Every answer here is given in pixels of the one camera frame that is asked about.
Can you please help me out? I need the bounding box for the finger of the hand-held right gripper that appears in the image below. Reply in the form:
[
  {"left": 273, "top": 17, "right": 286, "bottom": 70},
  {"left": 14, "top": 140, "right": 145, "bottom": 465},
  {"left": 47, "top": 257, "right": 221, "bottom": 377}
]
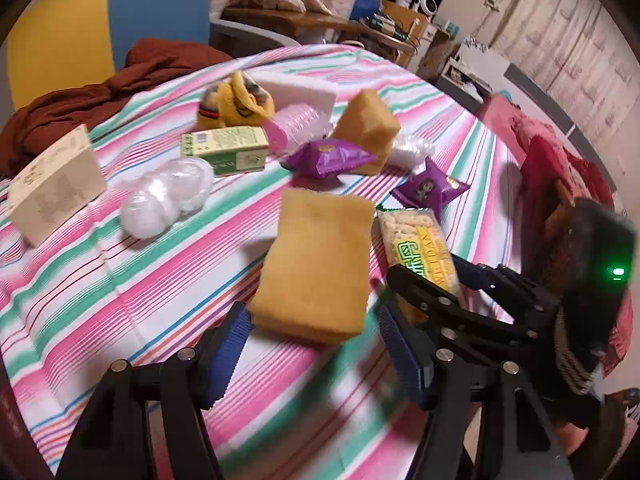
[
  {"left": 387, "top": 264, "right": 556, "bottom": 361},
  {"left": 452, "top": 257, "right": 558, "bottom": 321}
]

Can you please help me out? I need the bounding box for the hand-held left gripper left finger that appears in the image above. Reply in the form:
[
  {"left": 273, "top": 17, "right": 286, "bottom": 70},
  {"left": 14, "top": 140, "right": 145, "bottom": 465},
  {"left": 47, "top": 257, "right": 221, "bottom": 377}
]
[{"left": 55, "top": 302, "right": 253, "bottom": 480}]

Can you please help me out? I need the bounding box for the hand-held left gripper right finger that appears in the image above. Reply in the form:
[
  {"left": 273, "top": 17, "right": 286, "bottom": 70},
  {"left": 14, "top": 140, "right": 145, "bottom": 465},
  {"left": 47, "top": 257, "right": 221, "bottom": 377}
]
[{"left": 377, "top": 305, "right": 576, "bottom": 480}]

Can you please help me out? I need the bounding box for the green cracker packet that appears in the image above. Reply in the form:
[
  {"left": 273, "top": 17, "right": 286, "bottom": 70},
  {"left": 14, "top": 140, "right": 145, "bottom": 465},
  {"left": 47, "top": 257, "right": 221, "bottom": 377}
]
[{"left": 376, "top": 205, "right": 462, "bottom": 321}]

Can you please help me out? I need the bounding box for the purple snack packet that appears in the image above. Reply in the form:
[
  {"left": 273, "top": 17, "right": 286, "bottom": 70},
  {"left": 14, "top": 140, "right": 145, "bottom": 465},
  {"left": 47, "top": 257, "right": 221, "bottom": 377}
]
[
  {"left": 391, "top": 157, "right": 471, "bottom": 209},
  {"left": 282, "top": 139, "right": 378, "bottom": 178}
]

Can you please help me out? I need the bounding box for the yellow sponge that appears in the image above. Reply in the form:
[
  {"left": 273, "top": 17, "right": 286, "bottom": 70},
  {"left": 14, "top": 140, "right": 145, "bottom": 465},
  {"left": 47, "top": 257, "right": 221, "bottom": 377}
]
[
  {"left": 248, "top": 187, "right": 376, "bottom": 345},
  {"left": 332, "top": 89, "right": 402, "bottom": 176}
]

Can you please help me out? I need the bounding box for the clear plastic cup pack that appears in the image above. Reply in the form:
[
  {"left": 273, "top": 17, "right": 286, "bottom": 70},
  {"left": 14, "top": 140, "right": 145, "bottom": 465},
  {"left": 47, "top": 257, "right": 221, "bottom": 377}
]
[
  {"left": 389, "top": 134, "right": 436, "bottom": 168},
  {"left": 120, "top": 156, "right": 215, "bottom": 239}
]

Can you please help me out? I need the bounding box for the green carton box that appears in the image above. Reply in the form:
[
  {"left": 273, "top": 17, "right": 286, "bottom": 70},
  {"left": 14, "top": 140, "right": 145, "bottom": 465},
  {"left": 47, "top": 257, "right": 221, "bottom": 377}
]
[{"left": 180, "top": 126, "right": 271, "bottom": 177}]

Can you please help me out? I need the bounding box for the person's right forearm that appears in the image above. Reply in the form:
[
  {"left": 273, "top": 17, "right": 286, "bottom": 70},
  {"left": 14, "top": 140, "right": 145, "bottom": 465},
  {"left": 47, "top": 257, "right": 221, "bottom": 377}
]
[{"left": 555, "top": 410, "right": 631, "bottom": 461}]

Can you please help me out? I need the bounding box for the red clothes pile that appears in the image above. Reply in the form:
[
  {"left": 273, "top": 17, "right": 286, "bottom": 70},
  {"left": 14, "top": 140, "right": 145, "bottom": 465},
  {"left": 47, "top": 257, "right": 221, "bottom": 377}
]
[{"left": 480, "top": 92, "right": 631, "bottom": 376}]

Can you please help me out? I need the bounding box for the white storage cabinet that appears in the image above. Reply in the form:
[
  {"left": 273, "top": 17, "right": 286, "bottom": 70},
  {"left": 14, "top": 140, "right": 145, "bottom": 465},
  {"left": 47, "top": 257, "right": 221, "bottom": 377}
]
[{"left": 440, "top": 37, "right": 511, "bottom": 101}]

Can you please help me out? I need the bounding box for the pink clear plastic bottle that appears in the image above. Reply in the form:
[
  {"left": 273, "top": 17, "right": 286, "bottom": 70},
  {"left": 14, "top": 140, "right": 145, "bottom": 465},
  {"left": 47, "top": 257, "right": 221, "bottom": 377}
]
[{"left": 262, "top": 104, "right": 333, "bottom": 155}]

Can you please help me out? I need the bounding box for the beige cardboard box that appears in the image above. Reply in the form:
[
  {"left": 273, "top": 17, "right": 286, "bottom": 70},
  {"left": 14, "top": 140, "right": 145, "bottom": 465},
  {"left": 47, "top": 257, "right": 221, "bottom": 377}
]
[{"left": 7, "top": 124, "right": 107, "bottom": 247}]

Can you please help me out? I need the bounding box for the yellow plush pouch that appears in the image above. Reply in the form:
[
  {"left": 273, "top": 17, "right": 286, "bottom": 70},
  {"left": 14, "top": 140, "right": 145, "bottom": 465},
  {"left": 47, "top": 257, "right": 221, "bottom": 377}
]
[{"left": 196, "top": 71, "right": 276, "bottom": 131}]

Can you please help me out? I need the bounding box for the white foam block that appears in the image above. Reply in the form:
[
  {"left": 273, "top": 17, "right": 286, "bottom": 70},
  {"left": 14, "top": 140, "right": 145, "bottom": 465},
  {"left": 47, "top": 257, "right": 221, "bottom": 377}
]
[{"left": 248, "top": 71, "right": 341, "bottom": 113}]

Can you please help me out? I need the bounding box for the brown cardboard box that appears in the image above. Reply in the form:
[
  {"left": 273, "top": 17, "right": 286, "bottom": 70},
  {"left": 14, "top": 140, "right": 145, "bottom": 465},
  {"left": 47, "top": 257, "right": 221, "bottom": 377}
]
[{"left": 382, "top": 0, "right": 432, "bottom": 38}]

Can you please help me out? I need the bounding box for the maroon cloth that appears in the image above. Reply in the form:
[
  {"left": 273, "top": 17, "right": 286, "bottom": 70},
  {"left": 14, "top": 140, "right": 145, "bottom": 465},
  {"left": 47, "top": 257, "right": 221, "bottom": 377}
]
[{"left": 0, "top": 37, "right": 236, "bottom": 176}]

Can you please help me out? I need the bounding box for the blue jug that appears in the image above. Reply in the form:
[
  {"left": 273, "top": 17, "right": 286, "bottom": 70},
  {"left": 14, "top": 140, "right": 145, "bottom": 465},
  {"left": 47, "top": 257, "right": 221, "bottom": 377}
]
[{"left": 348, "top": 0, "right": 383, "bottom": 23}]

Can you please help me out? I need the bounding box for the wooden desk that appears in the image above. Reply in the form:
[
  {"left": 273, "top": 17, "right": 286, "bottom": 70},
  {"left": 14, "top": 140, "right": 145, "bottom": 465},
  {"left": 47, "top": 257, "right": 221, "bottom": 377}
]
[{"left": 220, "top": 7, "right": 418, "bottom": 68}]

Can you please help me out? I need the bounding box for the grey yellow blue chair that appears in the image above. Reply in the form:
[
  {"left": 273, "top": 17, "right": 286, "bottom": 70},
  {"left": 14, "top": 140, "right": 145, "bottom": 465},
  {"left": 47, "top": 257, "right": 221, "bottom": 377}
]
[{"left": 7, "top": 0, "right": 211, "bottom": 111}]

